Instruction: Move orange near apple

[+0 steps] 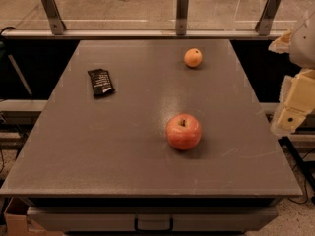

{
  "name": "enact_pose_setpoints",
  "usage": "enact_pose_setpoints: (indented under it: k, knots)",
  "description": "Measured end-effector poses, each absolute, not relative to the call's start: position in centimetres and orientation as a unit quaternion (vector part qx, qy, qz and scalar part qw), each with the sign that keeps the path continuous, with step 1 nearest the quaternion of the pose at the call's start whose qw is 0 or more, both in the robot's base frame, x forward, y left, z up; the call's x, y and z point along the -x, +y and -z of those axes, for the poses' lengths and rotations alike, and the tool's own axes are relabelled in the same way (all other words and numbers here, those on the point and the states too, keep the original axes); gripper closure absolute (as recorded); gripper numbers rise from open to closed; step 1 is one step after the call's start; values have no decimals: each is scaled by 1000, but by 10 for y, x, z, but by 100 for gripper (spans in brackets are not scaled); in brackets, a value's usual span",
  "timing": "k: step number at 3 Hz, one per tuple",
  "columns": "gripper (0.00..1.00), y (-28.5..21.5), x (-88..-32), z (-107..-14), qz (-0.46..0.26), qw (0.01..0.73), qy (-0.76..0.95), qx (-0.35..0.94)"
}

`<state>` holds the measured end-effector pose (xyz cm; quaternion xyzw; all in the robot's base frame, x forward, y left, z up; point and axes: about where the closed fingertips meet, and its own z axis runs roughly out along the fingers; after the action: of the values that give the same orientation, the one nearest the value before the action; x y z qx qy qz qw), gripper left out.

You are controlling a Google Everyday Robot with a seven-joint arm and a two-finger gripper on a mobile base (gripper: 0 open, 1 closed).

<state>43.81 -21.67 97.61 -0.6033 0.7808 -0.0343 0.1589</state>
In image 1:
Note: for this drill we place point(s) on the metal rail beam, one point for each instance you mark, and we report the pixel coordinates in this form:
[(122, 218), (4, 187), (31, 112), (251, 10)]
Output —
[(105, 34)]

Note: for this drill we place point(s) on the orange fruit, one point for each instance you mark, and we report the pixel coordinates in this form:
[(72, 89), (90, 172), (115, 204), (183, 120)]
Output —
[(193, 57)]

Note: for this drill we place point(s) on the black snack bar wrapper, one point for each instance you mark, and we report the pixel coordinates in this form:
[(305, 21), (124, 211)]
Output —
[(101, 82)]

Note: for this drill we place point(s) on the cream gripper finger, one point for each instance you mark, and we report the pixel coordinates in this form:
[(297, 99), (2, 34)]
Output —
[(296, 102), (281, 45)]

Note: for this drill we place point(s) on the red apple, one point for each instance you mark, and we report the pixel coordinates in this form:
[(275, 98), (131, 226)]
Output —
[(183, 131)]

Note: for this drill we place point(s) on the metal bracket post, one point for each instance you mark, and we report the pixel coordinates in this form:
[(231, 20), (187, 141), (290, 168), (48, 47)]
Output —
[(264, 25), (181, 16), (55, 22)]

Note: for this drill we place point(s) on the left metal bracket post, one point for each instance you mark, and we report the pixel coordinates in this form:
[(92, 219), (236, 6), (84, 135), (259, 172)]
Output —
[(55, 22)]

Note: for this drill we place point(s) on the cardboard box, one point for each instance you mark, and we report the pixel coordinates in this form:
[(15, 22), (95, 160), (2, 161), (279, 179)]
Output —
[(19, 224)]

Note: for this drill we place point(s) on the grey drawer with handle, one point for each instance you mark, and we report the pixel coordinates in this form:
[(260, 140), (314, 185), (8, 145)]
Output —
[(152, 219)]

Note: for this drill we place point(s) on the right metal bracket post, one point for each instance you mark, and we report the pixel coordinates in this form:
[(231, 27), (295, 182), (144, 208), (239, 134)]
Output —
[(264, 25)]

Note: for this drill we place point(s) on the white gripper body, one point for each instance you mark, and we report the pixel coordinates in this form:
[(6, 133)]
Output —
[(303, 46)]

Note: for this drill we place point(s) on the middle metal bracket post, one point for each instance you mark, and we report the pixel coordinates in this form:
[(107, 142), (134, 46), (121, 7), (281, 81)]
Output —
[(181, 16)]

